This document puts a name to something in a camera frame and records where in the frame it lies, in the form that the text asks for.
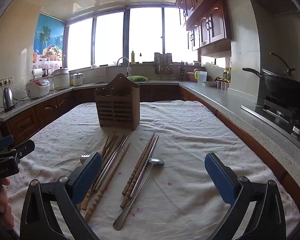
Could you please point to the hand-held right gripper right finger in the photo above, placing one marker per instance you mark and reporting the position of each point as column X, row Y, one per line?
column 220, row 180

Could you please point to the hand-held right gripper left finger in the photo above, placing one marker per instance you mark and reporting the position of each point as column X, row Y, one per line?
column 87, row 177

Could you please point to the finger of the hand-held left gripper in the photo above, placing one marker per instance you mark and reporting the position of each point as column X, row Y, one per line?
column 22, row 150
column 1, row 143

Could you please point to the metal fork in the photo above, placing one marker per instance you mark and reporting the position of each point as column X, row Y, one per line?
column 85, row 156

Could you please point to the thin brown chopstick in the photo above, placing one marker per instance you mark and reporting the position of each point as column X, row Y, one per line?
column 112, row 143
column 106, row 143

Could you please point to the metal spoon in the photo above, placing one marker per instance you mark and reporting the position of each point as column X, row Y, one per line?
column 155, row 162

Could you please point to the wooden utensil holder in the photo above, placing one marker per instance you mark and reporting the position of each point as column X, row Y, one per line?
column 117, row 110

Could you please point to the person's left hand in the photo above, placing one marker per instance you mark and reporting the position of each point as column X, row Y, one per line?
column 3, row 210

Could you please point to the steel electric kettle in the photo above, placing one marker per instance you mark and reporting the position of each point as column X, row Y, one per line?
column 8, row 100

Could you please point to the white dotted tablecloth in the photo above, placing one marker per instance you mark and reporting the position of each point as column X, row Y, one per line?
column 190, row 130

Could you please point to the red and white rice cooker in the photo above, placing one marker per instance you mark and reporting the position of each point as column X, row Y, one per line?
column 37, row 88

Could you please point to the paper towel roll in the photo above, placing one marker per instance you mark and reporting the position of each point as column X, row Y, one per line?
column 37, row 73

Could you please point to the white slow cooker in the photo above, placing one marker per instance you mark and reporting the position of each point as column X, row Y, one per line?
column 61, row 80

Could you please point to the small white electric pot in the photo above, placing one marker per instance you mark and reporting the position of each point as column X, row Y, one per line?
column 78, row 80

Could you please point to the gas stove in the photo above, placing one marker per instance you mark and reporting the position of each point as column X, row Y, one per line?
column 282, row 112

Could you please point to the row of spice jars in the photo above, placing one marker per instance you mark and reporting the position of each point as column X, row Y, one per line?
column 223, row 85

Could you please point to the white plate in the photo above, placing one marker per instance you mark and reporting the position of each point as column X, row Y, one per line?
column 209, row 83

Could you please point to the cooking oil bottle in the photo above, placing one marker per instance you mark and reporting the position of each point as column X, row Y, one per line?
column 226, row 75

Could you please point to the green plastic basket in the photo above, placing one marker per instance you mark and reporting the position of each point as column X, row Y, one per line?
column 137, row 78

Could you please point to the black wok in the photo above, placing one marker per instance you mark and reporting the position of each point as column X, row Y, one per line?
column 287, row 90

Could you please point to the dark utensil stand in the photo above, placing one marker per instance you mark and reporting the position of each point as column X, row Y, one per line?
column 182, row 68

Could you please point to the chrome sink faucet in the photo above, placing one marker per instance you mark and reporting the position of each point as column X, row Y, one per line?
column 128, row 66

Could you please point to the yellow bottle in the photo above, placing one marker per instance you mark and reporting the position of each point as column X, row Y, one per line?
column 133, row 58

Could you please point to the knife and dish rack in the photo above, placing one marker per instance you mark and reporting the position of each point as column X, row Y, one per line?
column 163, row 63

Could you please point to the metal ladle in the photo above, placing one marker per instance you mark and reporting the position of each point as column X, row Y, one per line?
column 281, row 60

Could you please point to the kitchen window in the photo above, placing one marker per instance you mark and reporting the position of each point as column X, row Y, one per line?
column 107, row 37

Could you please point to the wooden upper cabinets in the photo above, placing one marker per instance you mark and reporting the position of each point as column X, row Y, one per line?
column 210, row 17

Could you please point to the wall socket strip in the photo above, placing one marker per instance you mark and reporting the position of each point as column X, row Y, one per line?
column 5, row 81

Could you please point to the tropical fruit wall poster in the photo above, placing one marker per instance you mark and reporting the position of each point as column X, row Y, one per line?
column 48, row 35

